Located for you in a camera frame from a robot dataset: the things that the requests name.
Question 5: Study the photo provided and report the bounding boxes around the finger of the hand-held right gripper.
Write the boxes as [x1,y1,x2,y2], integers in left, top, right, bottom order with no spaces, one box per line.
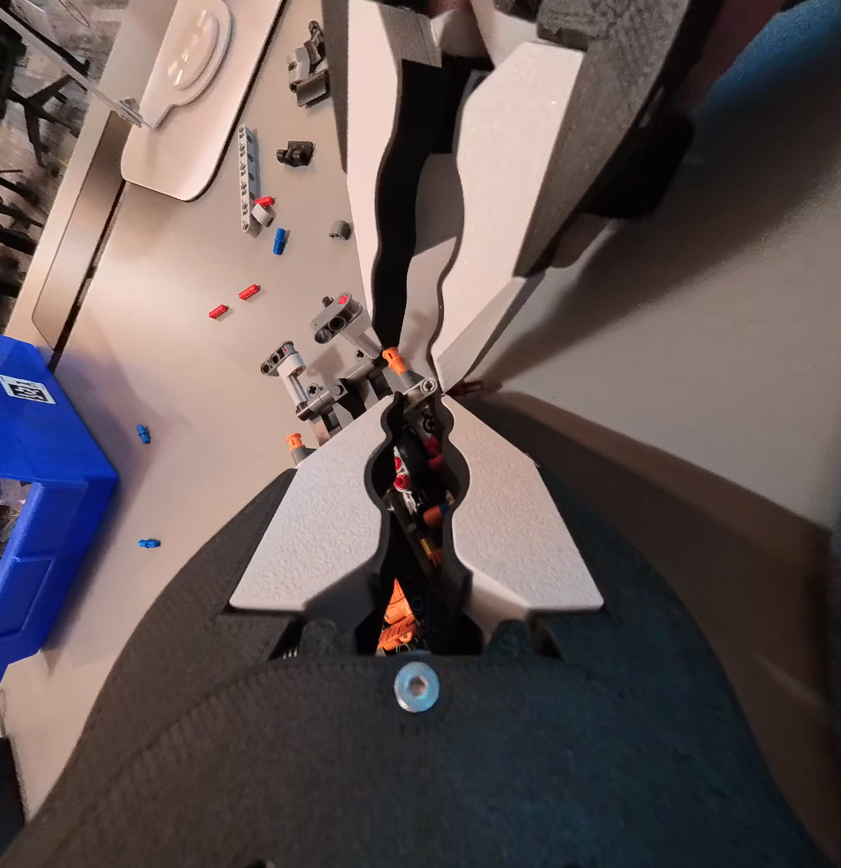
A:
[426,41,587,394]
[346,0,474,352]

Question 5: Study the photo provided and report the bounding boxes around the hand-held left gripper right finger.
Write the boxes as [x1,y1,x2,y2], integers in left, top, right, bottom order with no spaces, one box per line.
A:
[442,395,606,644]

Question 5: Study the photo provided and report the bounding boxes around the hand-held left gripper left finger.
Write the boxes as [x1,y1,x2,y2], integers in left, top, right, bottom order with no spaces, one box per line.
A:
[228,395,405,655]

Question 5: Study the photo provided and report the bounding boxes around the multicoloured lego model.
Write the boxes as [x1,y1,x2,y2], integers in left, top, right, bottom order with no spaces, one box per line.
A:
[259,293,485,657]

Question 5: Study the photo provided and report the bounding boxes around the grey lego liftarm orange pin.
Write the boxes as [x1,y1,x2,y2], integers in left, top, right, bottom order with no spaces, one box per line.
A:
[381,346,421,389]

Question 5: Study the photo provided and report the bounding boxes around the person's right forearm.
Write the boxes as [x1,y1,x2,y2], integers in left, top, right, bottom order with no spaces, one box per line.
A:
[691,0,841,177]

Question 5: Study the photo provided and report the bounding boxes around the long light grey lego beam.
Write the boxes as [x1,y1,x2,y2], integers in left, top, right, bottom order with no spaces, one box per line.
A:
[237,124,260,233]

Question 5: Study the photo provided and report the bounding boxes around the person's right hand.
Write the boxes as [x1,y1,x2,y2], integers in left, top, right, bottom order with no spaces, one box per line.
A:
[544,213,621,274]

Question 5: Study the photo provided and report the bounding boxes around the wooden cabinet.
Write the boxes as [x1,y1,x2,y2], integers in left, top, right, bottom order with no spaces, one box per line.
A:
[475,392,835,815]

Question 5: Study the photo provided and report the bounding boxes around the blue storage bin white label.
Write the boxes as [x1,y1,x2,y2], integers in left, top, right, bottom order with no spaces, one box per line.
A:
[0,330,119,696]

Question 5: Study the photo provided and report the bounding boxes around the clear plastic parts bag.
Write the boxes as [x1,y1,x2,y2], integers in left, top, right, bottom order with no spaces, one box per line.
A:
[0,478,35,591]

